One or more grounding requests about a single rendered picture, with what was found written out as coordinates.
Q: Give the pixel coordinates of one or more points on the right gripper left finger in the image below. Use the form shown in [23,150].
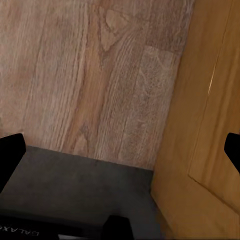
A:
[12,150]

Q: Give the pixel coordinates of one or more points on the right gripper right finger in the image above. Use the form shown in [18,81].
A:
[232,149]

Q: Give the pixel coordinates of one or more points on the door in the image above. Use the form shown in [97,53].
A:
[195,185]

